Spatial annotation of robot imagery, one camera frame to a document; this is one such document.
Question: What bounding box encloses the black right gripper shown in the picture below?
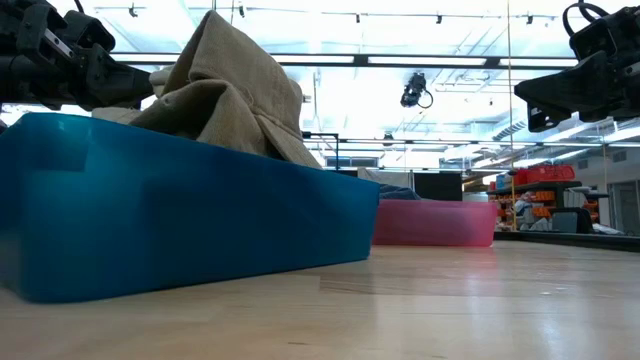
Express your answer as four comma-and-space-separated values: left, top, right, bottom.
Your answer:
514, 39, 640, 134

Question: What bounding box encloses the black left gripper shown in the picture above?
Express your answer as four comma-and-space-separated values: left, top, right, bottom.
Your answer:
0, 0, 155, 110

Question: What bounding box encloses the blue denim baseball cap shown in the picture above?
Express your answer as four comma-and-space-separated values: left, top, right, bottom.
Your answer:
378, 183, 422, 202

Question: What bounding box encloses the red storage bin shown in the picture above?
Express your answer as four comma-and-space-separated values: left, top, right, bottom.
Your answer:
514, 164, 576, 186

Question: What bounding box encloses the black rack with orange bins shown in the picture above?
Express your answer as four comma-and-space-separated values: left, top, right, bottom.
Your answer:
487, 180, 609, 234

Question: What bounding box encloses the grey backed chair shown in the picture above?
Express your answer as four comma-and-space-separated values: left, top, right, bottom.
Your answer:
549, 206, 596, 235

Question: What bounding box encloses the teal plastic bin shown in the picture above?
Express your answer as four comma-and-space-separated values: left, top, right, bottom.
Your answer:
0, 112, 381, 305

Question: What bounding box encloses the pink plastic bin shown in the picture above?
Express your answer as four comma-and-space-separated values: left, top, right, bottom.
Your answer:
372, 198, 500, 248

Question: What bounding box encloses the black pipe stand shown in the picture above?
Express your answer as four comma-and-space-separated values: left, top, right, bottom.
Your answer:
302, 131, 341, 171

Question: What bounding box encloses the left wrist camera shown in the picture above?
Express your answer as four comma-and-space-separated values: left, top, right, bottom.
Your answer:
62, 9, 116, 51

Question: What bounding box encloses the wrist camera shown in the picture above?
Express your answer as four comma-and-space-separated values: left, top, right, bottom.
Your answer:
62, 9, 116, 51
568, 5, 640, 62

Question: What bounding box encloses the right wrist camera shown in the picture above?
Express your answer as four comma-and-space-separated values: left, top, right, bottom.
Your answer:
568, 5, 640, 62

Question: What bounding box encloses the black overhead camera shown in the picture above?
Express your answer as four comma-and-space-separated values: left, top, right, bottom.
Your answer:
399, 72, 434, 109

